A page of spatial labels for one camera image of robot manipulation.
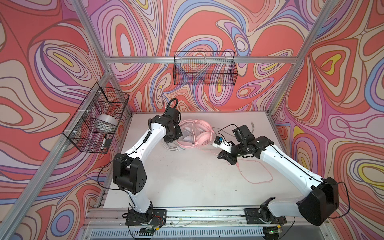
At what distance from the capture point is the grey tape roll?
2.34ft

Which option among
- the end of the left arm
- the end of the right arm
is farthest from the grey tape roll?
the end of the right arm

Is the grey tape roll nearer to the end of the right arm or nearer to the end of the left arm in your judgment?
the end of the left arm
